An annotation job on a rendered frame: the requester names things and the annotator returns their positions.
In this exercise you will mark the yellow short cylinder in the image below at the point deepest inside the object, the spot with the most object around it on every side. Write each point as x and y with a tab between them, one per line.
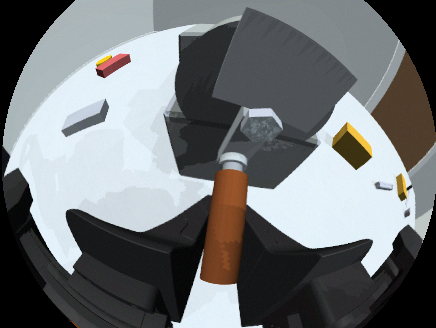
103	60

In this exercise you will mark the red rectangular block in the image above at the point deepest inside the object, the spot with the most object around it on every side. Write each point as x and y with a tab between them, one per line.
112	65

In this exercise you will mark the yellow rectangular block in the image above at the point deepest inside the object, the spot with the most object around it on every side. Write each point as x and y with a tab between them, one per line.
401	191
352	146

